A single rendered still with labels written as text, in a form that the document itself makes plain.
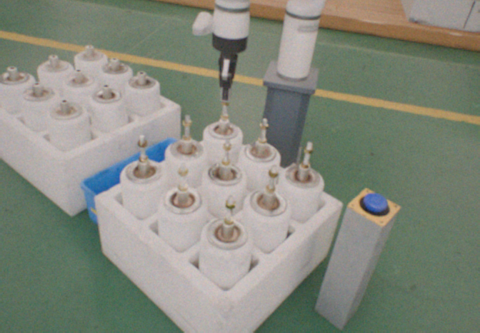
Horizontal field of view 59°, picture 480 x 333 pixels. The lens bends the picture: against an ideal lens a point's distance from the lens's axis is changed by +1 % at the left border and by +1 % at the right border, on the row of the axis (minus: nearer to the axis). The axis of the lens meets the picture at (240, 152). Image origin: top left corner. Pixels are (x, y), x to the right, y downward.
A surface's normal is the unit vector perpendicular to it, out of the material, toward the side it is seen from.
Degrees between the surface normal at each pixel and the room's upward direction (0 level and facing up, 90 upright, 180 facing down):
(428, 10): 90
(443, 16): 90
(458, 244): 0
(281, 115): 90
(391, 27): 90
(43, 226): 0
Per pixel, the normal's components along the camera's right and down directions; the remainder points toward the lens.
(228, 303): 0.09, -0.81
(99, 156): 0.78, 0.43
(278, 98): -0.21, 0.56
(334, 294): -0.66, 0.39
